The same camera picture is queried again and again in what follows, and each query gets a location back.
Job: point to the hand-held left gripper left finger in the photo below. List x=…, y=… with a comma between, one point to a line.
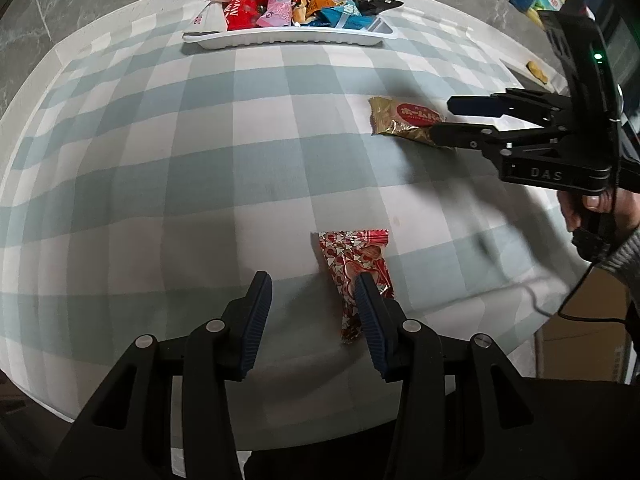
x=257, y=320

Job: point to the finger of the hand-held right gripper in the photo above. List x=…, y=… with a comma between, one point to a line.
x=470, y=106
x=460, y=136

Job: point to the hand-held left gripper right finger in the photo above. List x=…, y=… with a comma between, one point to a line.
x=370, y=325

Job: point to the gold snack packet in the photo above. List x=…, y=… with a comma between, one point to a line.
x=395, y=120

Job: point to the red patterned snack packet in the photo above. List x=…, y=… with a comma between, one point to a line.
x=350, y=260

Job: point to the white plastic tray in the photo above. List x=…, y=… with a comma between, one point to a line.
x=280, y=39

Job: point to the person's right forearm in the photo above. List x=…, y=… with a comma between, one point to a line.
x=627, y=260

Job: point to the person's right hand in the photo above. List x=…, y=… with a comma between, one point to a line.
x=570, y=210

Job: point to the small yellow object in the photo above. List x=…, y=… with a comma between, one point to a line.
x=537, y=71

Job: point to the black snack packet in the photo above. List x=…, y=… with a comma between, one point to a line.
x=372, y=2

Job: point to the white brown snack packet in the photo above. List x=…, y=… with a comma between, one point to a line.
x=300, y=7

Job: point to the cardboard box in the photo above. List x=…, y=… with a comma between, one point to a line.
x=580, y=350

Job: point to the white red snack packet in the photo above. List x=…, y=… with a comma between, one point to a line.
x=210, y=17

